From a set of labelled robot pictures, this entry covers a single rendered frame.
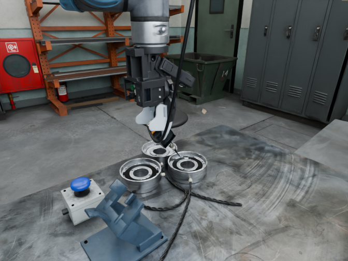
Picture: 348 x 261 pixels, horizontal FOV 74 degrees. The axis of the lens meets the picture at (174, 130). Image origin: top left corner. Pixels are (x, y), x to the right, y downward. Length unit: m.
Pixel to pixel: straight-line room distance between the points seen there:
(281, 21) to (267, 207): 3.00
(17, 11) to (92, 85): 1.47
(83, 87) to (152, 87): 4.00
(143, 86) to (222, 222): 0.32
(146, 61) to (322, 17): 2.86
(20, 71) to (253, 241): 3.80
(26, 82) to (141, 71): 3.59
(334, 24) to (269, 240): 2.81
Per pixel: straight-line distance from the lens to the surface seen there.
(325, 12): 3.22
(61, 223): 0.56
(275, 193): 0.63
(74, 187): 0.52
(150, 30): 0.47
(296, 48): 3.32
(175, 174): 0.60
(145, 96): 0.48
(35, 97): 4.31
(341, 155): 1.18
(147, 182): 0.56
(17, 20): 4.20
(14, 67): 3.99
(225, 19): 4.56
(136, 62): 0.49
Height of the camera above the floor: 1.17
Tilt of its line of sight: 25 degrees down
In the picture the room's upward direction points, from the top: straight up
